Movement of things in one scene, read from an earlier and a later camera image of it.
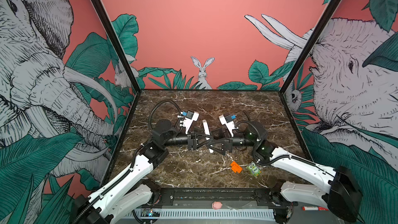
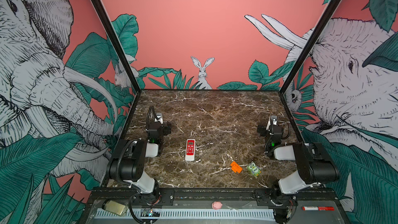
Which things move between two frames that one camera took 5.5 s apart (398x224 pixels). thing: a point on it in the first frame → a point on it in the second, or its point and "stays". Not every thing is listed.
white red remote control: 207,131 → 190,150
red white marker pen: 311,208 stays
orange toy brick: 236,167 stays
